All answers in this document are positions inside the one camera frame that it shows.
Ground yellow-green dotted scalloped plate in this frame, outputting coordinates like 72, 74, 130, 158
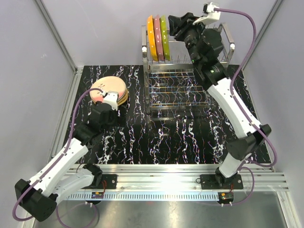
160, 15, 171, 61

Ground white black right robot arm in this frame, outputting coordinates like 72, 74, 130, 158
168, 12, 271, 189

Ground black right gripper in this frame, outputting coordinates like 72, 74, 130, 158
167, 13, 208, 67

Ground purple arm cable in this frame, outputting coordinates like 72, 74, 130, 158
218, 7, 278, 206
12, 88, 105, 226

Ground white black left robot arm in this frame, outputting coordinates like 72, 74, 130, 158
12, 102, 126, 221

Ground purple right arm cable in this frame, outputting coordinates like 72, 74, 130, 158
218, 7, 278, 206

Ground stainless steel dish rack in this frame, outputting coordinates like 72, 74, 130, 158
141, 22, 237, 121

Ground orange dotted scalloped plate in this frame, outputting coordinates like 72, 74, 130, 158
147, 15, 158, 61

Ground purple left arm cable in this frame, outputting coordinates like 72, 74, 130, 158
12, 88, 105, 226

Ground beige pink leaf plate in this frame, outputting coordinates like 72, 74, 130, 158
91, 76, 127, 92

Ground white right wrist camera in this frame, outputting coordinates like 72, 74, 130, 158
193, 2, 221, 26

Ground tan plates under leaf plate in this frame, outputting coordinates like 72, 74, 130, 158
94, 87, 129, 106

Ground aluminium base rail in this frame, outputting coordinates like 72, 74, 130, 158
99, 164, 289, 191

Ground white slotted cable duct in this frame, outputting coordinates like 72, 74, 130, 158
67, 191, 219, 201

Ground pink dotted scalloped plate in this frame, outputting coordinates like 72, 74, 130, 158
153, 15, 164, 61

